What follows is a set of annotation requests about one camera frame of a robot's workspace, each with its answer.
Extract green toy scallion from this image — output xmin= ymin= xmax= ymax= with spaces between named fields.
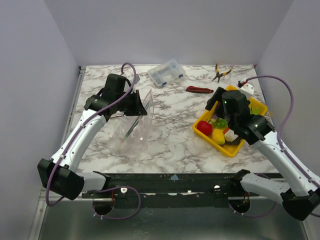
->
xmin=124 ymin=99 xmax=153 ymax=139

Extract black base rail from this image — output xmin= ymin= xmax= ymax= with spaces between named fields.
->
xmin=82 ymin=170 xmax=249 ymax=209

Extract toy celery stalk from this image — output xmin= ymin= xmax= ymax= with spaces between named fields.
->
xmin=225 ymin=104 xmax=266 ymax=145

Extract yellow toy lemon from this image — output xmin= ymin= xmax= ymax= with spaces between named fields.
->
xmin=211 ymin=128 xmax=226 ymax=145

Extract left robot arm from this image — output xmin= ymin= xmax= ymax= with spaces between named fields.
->
xmin=37 ymin=73 xmax=148 ymax=200

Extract yellow plastic tray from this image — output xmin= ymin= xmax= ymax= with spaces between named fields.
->
xmin=192 ymin=85 xmax=268 ymax=157

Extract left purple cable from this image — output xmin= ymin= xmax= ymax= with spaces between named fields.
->
xmin=44 ymin=62 xmax=143 ymax=221

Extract red toy apple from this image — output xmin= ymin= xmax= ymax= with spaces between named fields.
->
xmin=196 ymin=120 xmax=213 ymax=136

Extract clear zip top bag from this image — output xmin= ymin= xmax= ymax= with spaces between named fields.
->
xmin=108 ymin=90 xmax=154 ymax=157

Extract yellow black pliers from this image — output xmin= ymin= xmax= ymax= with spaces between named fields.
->
xmin=213 ymin=63 xmax=232 ymax=83

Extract clear plastic organizer box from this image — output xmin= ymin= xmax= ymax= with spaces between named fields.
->
xmin=147 ymin=59 xmax=186 ymax=88

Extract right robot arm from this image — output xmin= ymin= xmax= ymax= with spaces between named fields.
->
xmin=205 ymin=87 xmax=320 ymax=221

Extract red black utility knife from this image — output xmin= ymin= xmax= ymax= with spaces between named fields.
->
xmin=186 ymin=86 xmax=214 ymax=94

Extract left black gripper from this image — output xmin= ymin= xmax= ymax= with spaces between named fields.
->
xmin=116 ymin=89 xmax=148 ymax=117

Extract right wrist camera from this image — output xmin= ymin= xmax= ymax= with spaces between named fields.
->
xmin=237 ymin=80 xmax=255 ymax=99

